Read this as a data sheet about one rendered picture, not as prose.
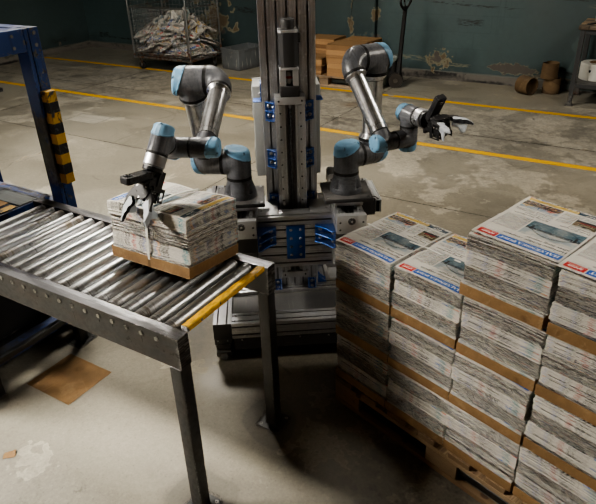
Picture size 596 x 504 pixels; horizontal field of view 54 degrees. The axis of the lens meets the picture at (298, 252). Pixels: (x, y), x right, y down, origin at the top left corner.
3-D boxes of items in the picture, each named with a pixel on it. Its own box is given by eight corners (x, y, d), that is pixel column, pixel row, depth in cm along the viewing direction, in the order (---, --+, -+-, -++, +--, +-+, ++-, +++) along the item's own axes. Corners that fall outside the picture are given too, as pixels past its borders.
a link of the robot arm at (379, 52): (349, 162, 278) (351, 42, 252) (375, 156, 285) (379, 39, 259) (364, 170, 269) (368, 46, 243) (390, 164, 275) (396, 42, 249)
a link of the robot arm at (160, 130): (179, 131, 205) (172, 124, 197) (171, 161, 205) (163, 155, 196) (159, 125, 206) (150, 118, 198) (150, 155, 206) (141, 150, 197)
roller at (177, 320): (255, 274, 222) (254, 262, 220) (172, 340, 187) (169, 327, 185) (244, 271, 225) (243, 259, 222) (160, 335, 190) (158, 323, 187)
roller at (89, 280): (165, 247, 243) (163, 237, 241) (74, 302, 208) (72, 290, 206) (156, 245, 246) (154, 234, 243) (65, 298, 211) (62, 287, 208)
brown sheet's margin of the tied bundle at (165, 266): (238, 253, 226) (238, 243, 224) (190, 279, 203) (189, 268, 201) (206, 244, 233) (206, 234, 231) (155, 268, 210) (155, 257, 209)
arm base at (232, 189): (225, 189, 279) (223, 170, 275) (256, 188, 280) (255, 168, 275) (223, 202, 266) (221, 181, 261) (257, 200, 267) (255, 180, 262)
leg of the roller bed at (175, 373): (212, 503, 221) (192, 361, 189) (203, 514, 217) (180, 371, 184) (200, 496, 224) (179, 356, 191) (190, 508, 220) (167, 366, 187)
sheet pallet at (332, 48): (386, 78, 852) (388, 37, 825) (362, 90, 790) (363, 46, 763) (314, 71, 908) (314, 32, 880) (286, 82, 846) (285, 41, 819)
